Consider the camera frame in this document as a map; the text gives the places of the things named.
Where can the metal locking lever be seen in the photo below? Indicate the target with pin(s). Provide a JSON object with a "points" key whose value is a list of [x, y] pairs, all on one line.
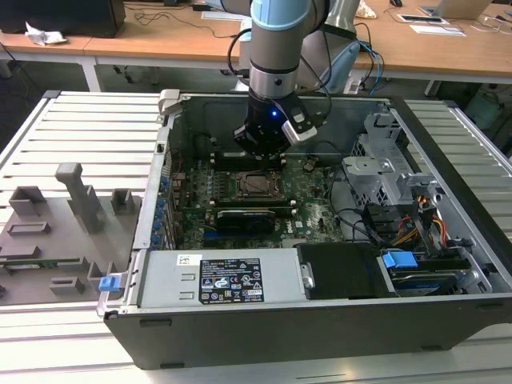
{"points": [[240, 172]]}

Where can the silver CPU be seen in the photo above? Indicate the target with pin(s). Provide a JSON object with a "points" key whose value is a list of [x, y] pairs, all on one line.
{"points": [[257, 184]]}

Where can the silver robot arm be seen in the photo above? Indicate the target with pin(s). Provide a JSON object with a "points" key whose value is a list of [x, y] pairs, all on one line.
{"points": [[276, 52]]}

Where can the black RAM slot bank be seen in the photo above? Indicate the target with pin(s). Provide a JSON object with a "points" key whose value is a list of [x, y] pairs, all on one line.
{"points": [[224, 160], [286, 207]]}

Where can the CPU socket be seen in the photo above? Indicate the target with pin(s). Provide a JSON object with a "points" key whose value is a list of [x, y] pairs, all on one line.
{"points": [[236, 195]]}

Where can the green motherboard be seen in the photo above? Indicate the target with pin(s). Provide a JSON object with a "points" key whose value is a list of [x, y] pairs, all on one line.
{"points": [[316, 224]]}

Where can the silver metal drive cage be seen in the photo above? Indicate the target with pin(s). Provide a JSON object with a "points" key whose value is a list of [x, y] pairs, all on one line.
{"points": [[368, 168]]}

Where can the white paper sheet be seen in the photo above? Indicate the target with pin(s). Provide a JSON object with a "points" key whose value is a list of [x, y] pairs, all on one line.
{"points": [[436, 30], [222, 15]]}

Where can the small white sticker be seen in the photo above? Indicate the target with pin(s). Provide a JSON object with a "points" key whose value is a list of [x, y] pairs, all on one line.
{"points": [[184, 259]]}

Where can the black label sticker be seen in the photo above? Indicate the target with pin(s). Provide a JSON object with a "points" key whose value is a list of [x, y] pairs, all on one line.
{"points": [[230, 280]]}

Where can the pale crumpled wrapper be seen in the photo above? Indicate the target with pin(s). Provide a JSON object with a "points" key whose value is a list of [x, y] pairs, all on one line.
{"points": [[368, 10]]}

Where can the black plastic shroud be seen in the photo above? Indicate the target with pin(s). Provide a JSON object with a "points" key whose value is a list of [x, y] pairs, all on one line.
{"points": [[340, 272]]}

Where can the silver power supply unit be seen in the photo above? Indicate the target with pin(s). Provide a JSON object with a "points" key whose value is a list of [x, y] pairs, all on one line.
{"points": [[168, 280]]}

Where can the hard disk in blue carrier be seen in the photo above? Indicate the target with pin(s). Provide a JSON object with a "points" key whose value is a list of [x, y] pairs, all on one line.
{"points": [[400, 262]]}

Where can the silver tablet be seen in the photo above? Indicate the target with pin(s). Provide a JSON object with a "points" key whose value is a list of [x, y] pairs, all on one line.
{"points": [[422, 18]]}

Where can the black open PC case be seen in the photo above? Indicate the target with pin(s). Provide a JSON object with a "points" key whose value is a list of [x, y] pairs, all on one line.
{"points": [[280, 336]]}

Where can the blue case latch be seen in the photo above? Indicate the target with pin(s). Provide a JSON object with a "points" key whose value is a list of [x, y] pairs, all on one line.
{"points": [[109, 284]]}

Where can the teal bin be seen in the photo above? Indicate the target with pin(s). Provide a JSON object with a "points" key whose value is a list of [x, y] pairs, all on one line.
{"points": [[484, 108]]}

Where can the black computer box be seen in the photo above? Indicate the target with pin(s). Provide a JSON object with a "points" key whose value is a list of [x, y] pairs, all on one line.
{"points": [[60, 18]]}

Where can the grey parts rack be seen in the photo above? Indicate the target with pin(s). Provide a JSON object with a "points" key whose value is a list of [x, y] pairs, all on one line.
{"points": [[60, 240]]}

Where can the silver laptop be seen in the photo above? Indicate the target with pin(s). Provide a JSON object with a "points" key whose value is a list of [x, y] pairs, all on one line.
{"points": [[460, 8]]}

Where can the crumpled white paper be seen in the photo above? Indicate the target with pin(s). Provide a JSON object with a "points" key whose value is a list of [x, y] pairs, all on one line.
{"points": [[44, 35]]}

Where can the green RAM stick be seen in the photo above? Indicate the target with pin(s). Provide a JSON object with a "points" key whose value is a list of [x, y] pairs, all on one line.
{"points": [[60, 262]]}

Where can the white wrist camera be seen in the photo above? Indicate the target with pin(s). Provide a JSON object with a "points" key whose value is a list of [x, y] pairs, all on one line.
{"points": [[300, 128]]}

